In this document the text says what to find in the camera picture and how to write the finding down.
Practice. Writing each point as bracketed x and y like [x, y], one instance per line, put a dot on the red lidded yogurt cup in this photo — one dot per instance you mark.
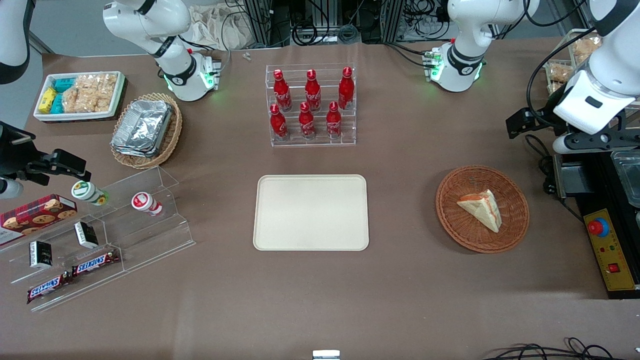
[145, 202]

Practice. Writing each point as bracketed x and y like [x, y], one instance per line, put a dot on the light wicker basket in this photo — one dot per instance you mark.
[172, 135]

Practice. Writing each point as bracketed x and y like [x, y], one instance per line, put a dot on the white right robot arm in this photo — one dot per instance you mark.
[150, 20]

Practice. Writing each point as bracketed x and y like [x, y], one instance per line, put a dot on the clear acrylic stepped shelf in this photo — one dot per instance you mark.
[140, 240]

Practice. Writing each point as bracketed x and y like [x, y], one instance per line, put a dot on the black countertop appliance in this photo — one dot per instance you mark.
[595, 190]

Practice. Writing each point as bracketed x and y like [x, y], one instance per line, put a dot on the brown wicker basket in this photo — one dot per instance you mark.
[460, 225]

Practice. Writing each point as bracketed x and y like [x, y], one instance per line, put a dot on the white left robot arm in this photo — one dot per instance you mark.
[465, 30]

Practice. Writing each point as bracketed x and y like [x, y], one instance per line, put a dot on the yellow snack box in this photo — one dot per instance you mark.
[47, 100]

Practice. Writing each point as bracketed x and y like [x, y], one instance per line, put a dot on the teal snack box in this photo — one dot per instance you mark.
[65, 84]
[57, 104]

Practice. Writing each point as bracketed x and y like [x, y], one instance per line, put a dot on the snickers chocolate bar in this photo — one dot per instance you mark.
[47, 288]
[95, 263]

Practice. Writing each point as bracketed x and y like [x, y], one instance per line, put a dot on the clear appliance pan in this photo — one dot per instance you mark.
[629, 175]

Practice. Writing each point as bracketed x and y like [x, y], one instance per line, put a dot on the triangular sandwich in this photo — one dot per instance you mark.
[482, 207]

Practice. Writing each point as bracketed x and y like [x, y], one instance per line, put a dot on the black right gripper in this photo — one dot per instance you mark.
[15, 156]

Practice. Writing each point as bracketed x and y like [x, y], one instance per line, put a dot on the bagged fried snack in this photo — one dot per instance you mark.
[560, 73]
[556, 88]
[586, 47]

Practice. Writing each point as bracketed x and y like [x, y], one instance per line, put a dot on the small white edge bracket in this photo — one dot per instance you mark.
[326, 355]

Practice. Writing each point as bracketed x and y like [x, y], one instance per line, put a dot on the small black white box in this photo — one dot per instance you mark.
[41, 254]
[86, 235]

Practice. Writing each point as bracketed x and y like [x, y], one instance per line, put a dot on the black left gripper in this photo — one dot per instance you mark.
[546, 115]

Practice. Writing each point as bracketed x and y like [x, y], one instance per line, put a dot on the clear acrylic bottle rack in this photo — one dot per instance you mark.
[350, 135]

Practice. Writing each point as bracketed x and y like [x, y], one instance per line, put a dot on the rice cracker pack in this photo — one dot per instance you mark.
[97, 82]
[85, 102]

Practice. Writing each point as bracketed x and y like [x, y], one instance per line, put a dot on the white snack tray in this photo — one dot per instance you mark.
[120, 95]

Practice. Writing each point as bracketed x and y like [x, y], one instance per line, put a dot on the stacked aluminium foil containers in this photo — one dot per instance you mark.
[142, 127]

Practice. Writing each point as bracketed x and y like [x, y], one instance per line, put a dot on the red cookie box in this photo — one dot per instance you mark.
[35, 217]

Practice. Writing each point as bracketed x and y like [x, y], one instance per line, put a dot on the green lidded yogurt cup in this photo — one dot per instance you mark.
[86, 192]

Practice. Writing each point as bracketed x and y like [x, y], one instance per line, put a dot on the beige cloth bag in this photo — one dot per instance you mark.
[215, 27]

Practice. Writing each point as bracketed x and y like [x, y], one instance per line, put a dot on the red cola bottle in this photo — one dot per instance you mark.
[346, 90]
[333, 121]
[278, 124]
[282, 92]
[306, 122]
[312, 92]

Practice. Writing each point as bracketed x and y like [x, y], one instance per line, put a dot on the beige rectangular tray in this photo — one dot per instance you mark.
[310, 212]

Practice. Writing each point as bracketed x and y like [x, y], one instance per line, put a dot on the yellow emergency stop box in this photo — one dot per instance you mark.
[612, 260]

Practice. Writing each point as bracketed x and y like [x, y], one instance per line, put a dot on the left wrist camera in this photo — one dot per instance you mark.
[561, 145]

